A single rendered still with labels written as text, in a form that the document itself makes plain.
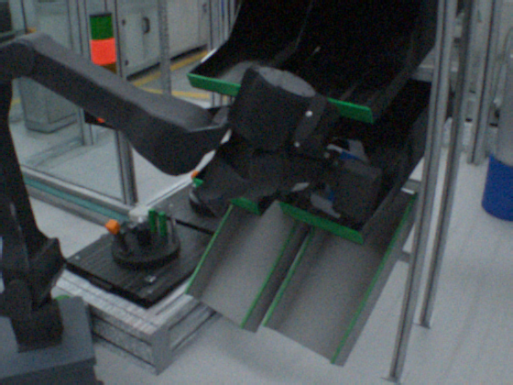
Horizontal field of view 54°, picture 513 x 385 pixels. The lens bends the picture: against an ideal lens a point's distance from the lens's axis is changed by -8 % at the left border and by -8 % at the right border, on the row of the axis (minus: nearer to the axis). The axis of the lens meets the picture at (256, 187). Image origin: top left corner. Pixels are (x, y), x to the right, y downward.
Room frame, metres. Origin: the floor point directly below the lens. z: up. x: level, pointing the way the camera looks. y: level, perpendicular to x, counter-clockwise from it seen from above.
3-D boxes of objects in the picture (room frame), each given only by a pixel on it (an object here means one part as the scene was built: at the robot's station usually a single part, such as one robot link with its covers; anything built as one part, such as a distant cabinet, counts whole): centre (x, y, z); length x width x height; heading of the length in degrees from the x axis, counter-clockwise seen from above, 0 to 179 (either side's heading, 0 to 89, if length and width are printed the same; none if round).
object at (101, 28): (1.11, 0.32, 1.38); 0.05 x 0.05 x 0.05
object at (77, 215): (1.09, 0.46, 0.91); 0.84 x 0.28 x 0.10; 58
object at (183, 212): (1.13, 0.09, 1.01); 0.24 x 0.24 x 0.13; 58
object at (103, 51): (1.11, 0.32, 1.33); 0.05 x 0.05 x 0.05
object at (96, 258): (0.91, 0.22, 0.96); 0.24 x 0.24 x 0.02; 58
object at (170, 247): (0.91, 0.22, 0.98); 0.14 x 0.14 x 0.02
